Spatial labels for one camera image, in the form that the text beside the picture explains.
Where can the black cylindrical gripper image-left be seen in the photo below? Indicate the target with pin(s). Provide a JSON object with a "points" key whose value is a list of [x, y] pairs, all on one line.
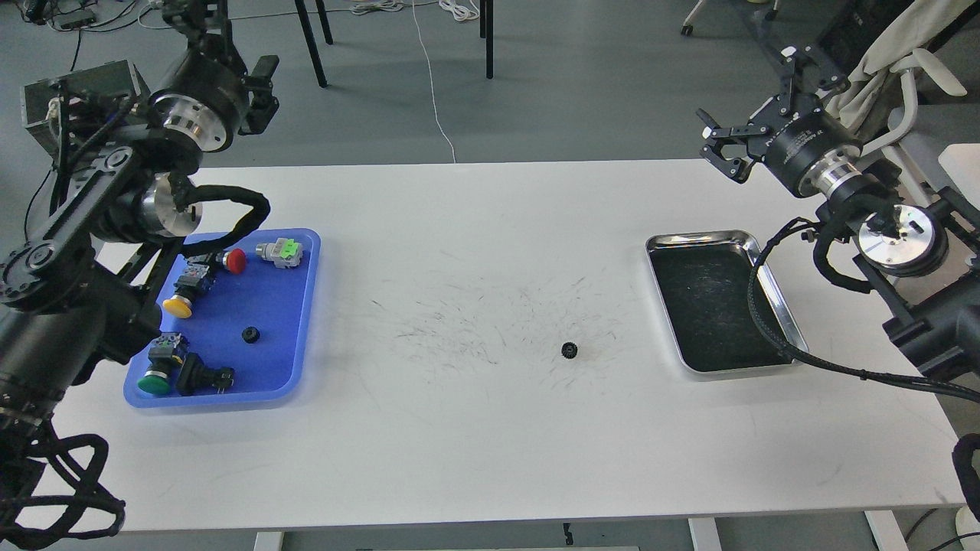
{"points": [[200, 96]]}

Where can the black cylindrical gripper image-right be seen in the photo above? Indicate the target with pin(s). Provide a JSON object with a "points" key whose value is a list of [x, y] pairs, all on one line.
{"points": [[796, 136]]}

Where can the small black gear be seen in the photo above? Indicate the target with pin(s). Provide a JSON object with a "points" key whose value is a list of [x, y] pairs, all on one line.
{"points": [[569, 350], [250, 334]]}

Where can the silver metal tray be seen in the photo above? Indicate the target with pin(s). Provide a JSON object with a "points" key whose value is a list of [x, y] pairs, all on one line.
{"points": [[702, 281]]}

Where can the blue plastic tray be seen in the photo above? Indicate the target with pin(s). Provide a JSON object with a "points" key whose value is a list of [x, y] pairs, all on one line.
{"points": [[277, 301]]}

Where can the black table leg front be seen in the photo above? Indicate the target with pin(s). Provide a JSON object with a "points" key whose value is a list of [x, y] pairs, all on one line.
{"points": [[310, 42]]}

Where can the black table leg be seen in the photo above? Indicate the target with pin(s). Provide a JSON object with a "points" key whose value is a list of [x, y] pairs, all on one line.
{"points": [[486, 32], [310, 42]]}

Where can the grey plastic crate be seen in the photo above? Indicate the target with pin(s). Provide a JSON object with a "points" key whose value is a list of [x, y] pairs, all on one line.
{"points": [[92, 92]]}

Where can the white office chair with cloth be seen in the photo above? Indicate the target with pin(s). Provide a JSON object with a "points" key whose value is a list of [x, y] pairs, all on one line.
{"points": [[887, 49]]}

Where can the black table leg right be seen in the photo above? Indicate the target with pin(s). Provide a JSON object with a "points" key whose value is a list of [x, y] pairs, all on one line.
{"points": [[486, 32]]}

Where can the red push button switch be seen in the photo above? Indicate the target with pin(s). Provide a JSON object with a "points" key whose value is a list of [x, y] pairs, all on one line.
{"points": [[232, 260]]}

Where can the green grey switch module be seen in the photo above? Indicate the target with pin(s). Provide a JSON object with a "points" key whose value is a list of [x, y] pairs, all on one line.
{"points": [[283, 253]]}

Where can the yellow push button switch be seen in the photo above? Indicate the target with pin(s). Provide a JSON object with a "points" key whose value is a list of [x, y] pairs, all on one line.
{"points": [[194, 282]]}

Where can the green push button switch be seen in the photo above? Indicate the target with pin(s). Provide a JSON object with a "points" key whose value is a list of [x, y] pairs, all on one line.
{"points": [[166, 355]]}

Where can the black selector switch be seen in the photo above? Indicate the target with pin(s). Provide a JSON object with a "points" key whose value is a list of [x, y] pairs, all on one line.
{"points": [[196, 376]]}

